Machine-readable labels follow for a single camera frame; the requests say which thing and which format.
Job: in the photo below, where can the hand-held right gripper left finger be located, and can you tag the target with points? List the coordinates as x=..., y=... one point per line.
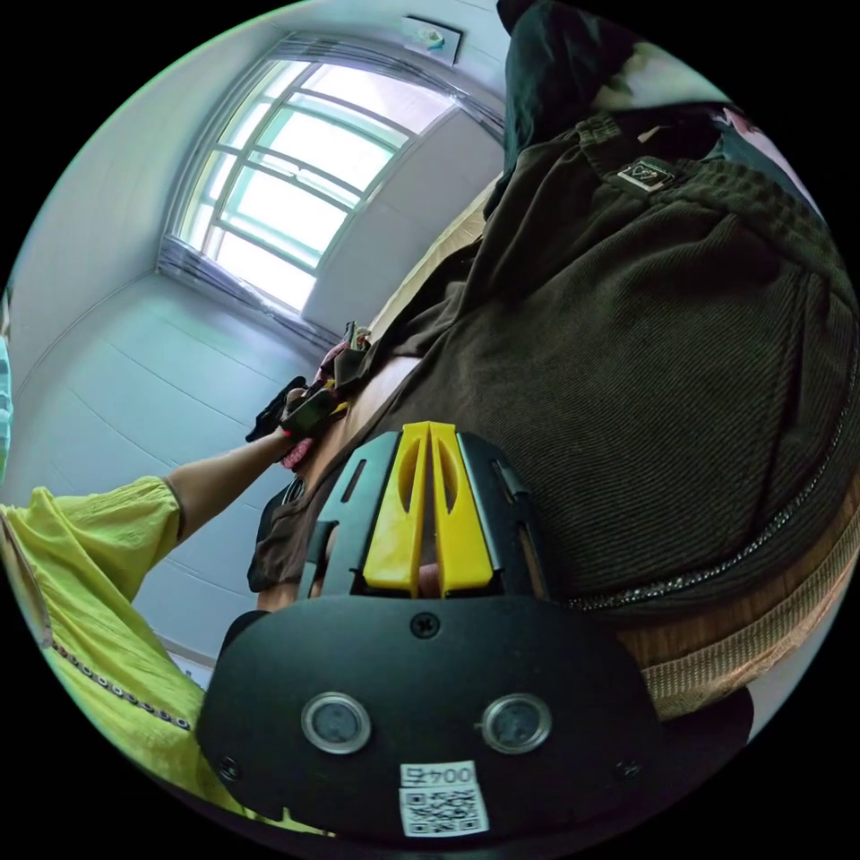
x=393, y=531

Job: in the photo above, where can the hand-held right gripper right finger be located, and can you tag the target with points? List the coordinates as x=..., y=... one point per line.
x=463, y=537

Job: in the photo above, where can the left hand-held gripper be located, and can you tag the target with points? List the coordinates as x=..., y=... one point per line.
x=275, y=410

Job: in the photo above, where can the person's left forearm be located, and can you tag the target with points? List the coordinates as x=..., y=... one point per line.
x=222, y=484

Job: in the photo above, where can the person's left hand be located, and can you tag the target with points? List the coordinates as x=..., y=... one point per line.
x=295, y=449

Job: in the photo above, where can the person's body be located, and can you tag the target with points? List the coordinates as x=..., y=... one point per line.
x=101, y=605

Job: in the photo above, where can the window with white frame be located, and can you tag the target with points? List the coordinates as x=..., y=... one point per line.
x=289, y=181

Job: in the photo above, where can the framed wall picture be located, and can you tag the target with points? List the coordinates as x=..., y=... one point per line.
x=433, y=39

